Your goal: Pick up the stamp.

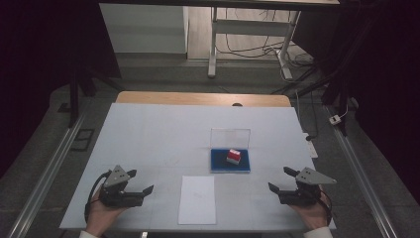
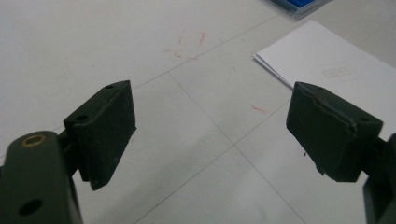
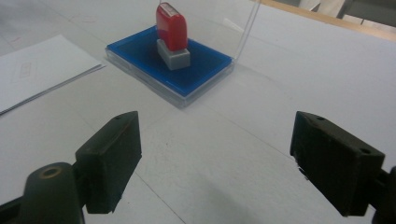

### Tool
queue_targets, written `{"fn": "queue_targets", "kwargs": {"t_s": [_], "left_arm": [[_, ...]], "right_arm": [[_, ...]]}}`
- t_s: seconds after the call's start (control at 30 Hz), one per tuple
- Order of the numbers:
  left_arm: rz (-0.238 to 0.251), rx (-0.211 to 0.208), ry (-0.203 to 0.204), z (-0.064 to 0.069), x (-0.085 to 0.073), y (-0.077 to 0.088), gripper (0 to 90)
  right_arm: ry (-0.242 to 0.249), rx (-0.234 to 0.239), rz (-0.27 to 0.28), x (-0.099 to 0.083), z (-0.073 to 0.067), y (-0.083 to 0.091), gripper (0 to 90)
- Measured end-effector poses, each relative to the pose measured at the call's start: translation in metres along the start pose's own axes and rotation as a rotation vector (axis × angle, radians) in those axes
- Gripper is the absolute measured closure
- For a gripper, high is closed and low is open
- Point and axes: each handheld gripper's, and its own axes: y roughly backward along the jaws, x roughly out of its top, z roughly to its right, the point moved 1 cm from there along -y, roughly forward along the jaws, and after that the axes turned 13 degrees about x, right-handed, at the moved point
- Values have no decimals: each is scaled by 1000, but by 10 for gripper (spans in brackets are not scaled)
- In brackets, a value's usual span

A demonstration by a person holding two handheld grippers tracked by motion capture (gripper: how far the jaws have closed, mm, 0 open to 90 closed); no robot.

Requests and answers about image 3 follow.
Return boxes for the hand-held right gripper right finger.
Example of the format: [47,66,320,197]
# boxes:
[290,110,386,217]

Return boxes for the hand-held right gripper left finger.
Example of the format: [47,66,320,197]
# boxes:
[75,110,143,216]

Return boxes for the blue ink pad clear case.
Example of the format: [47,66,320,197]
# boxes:
[105,0,262,109]

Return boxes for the red stamp with grey base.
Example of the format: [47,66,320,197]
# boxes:
[155,2,191,72]

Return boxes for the white paper sheets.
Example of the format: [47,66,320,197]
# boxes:
[0,34,106,117]

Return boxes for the grey metal stand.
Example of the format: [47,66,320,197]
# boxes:
[336,0,354,20]

